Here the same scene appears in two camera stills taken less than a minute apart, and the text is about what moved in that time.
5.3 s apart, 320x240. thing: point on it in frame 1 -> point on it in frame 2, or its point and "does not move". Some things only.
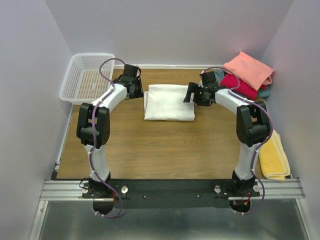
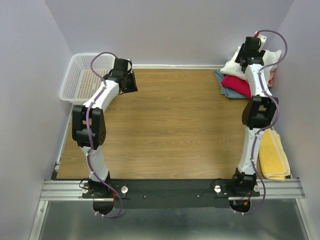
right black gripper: x=191 y=87 -> x=260 y=54
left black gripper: x=140 y=94 -> x=134 y=87
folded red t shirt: x=228 y=80 does not move
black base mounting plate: x=171 y=193 does not move
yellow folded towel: x=272 y=162 does not move
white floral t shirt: x=165 y=102 -> x=270 y=57
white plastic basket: x=83 y=83 does not move
